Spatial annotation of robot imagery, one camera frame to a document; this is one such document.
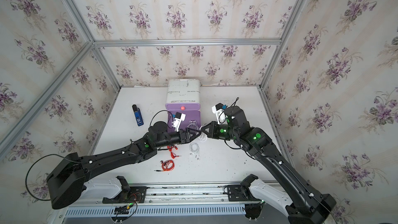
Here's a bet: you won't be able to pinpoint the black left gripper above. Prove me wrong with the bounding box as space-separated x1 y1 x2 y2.
154 129 202 150

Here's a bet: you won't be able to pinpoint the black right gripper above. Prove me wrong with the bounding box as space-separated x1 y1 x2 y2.
199 121 239 142

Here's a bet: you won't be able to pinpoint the white earphones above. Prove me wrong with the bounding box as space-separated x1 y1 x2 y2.
187 120 200 130
197 132 208 143
190 142 200 160

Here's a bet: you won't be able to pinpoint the purple drawer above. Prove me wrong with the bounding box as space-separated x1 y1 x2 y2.
167 111 201 133
165 102 201 112

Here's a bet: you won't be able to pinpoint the purple top drawer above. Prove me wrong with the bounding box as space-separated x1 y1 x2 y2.
165 102 201 112

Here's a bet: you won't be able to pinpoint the red earphones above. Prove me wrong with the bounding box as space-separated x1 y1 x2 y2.
167 145 179 159
155 160 175 172

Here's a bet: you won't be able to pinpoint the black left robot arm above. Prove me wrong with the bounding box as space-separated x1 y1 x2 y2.
46 121 202 209

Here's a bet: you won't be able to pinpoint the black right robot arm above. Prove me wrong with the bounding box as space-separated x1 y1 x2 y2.
201 103 336 224

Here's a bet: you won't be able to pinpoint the white drawer cabinet shell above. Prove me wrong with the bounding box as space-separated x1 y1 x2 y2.
166 79 201 104

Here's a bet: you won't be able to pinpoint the blue black stapler box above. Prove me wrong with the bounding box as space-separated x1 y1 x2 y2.
132 104 144 127

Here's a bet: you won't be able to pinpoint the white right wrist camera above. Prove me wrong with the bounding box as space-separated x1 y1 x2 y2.
211 103 227 115

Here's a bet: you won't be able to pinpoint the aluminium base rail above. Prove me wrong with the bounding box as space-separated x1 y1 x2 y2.
69 181 265 207

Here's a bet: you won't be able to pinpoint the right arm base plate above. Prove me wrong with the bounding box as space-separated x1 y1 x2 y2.
223 185 261 202

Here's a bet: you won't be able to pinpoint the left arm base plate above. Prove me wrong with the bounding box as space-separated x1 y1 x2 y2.
102 186 148 204

